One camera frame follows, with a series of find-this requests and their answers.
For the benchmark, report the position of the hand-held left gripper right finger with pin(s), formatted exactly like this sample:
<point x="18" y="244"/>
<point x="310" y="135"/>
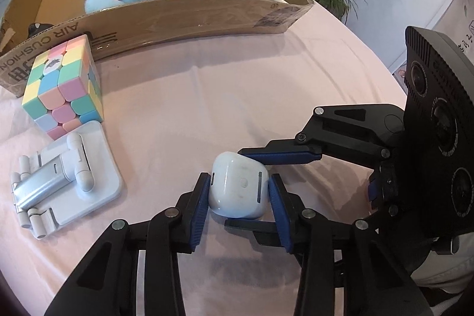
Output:
<point x="279" y="212"/>

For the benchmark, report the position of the white earbuds case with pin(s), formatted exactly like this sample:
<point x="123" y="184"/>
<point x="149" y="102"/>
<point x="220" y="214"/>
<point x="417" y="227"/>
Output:
<point x="239" y="184"/>

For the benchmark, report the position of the white wall poster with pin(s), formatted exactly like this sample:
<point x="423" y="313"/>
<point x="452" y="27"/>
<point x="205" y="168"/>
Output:
<point x="464" y="23"/>

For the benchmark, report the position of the white folding phone stand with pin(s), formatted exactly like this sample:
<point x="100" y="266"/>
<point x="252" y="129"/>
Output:
<point x="92" y="182"/>

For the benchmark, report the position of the black computer mouse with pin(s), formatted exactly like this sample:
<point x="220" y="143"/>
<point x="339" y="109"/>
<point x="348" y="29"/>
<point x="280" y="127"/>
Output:
<point x="37" y="28"/>

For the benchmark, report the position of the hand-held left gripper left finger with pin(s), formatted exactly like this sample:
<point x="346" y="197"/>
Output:
<point x="198" y="216"/>

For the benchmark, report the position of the person's white clothing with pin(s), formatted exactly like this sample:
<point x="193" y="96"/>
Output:
<point x="444" y="275"/>

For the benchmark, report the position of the cardboard box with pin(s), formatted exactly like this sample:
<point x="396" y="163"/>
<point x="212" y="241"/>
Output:
<point x="185" y="20"/>

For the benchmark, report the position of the pastel puzzle cube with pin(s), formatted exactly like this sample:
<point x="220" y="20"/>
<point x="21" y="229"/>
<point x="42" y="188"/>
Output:
<point x="63" y="90"/>

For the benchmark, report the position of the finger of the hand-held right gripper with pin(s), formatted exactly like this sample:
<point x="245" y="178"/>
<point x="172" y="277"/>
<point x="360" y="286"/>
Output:
<point x="285" y="156"/>
<point x="259" y="232"/>

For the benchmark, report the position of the pink tablecloth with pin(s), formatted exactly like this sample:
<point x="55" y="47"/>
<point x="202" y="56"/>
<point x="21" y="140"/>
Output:
<point x="203" y="97"/>

